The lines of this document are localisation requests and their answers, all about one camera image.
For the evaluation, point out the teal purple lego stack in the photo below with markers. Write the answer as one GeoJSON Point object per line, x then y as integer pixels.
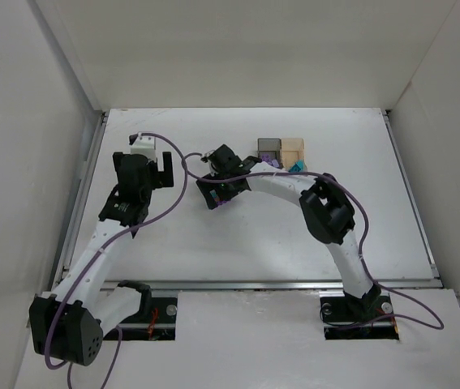
{"type": "Point", "coordinates": [217, 200]}

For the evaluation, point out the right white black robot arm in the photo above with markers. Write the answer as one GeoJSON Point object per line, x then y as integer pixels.
{"type": "Point", "coordinates": [328, 210]}

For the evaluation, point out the grey transparent container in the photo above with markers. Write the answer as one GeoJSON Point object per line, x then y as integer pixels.
{"type": "Point", "coordinates": [270, 145]}

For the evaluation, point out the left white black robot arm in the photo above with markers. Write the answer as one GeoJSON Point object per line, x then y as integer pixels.
{"type": "Point", "coordinates": [69, 323]}

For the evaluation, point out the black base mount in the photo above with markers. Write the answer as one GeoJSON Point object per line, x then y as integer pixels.
{"type": "Point", "coordinates": [342, 323]}
{"type": "Point", "coordinates": [160, 314]}

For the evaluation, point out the purple arch lego piece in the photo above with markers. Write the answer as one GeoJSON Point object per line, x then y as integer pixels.
{"type": "Point", "coordinates": [267, 157]}

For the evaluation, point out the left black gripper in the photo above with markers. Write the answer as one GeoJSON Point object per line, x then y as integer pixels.
{"type": "Point", "coordinates": [164, 172]}

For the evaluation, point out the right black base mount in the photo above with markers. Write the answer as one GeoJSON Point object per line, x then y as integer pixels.
{"type": "Point", "coordinates": [342, 323]}

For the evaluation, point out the teal lego with purple arch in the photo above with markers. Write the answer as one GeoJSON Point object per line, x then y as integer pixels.
{"type": "Point", "coordinates": [298, 166]}

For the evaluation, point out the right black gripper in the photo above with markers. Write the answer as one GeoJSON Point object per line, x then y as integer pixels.
{"type": "Point", "coordinates": [214, 194]}

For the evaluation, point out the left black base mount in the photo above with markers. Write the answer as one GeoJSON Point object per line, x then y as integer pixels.
{"type": "Point", "coordinates": [160, 314]}

